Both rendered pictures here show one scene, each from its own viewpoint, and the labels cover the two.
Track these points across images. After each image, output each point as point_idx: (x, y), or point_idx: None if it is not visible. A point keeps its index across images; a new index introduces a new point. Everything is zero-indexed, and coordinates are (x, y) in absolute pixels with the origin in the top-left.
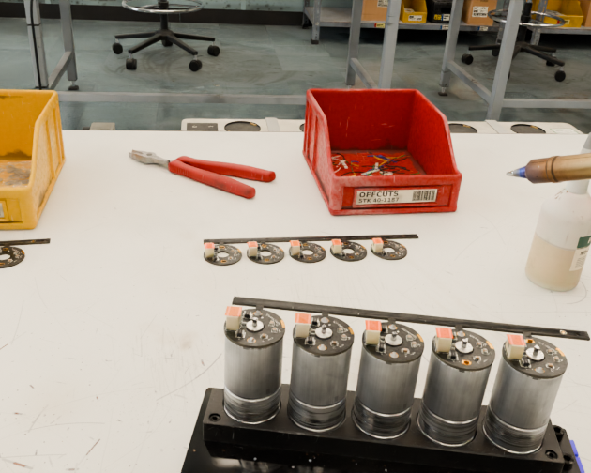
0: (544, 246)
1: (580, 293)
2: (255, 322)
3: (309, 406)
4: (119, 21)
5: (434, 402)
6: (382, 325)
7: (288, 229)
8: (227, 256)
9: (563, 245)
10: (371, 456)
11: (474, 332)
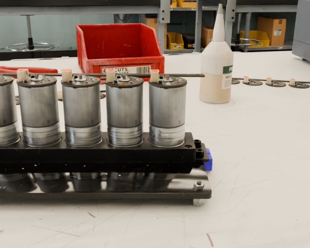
0: (205, 76)
1: (230, 103)
2: None
3: (31, 128)
4: (7, 60)
5: (110, 117)
6: (75, 75)
7: (59, 90)
8: (16, 101)
9: (214, 73)
10: (76, 160)
11: (133, 76)
